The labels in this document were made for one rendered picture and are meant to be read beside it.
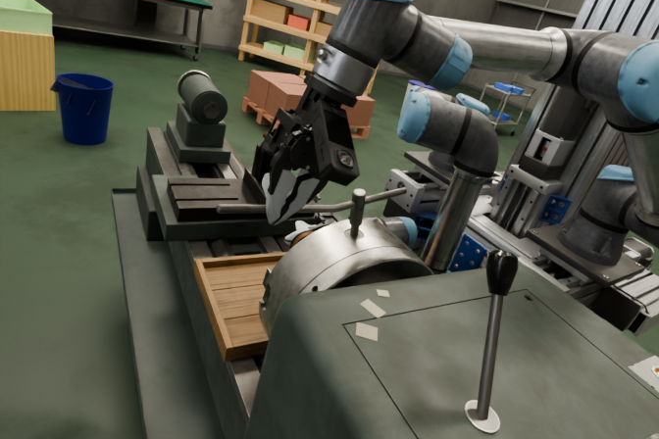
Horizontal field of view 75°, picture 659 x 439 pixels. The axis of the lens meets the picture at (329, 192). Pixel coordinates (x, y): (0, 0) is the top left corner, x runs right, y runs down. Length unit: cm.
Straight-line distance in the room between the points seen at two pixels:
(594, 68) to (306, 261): 58
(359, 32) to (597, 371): 52
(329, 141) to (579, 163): 104
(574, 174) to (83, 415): 186
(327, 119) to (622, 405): 48
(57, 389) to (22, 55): 304
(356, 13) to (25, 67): 407
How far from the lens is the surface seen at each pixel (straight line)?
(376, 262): 69
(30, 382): 212
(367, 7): 56
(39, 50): 448
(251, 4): 823
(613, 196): 121
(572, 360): 67
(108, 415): 198
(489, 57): 81
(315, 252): 73
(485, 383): 50
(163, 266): 173
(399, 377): 50
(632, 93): 83
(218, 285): 112
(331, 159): 49
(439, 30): 61
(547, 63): 89
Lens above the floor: 160
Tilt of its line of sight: 25 degrees down
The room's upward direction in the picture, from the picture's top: 16 degrees clockwise
